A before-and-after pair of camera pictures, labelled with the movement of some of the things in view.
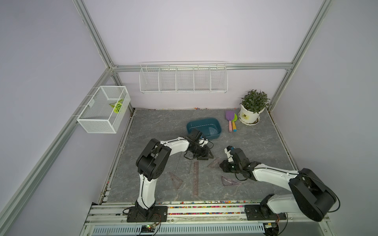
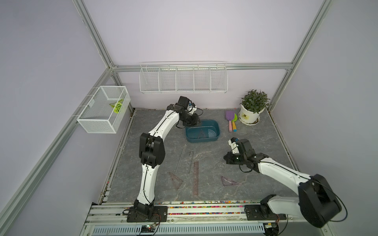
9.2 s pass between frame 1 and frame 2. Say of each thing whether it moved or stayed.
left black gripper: moved
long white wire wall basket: stayed
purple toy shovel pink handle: stayed
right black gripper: moved
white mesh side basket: stayed
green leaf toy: stayed
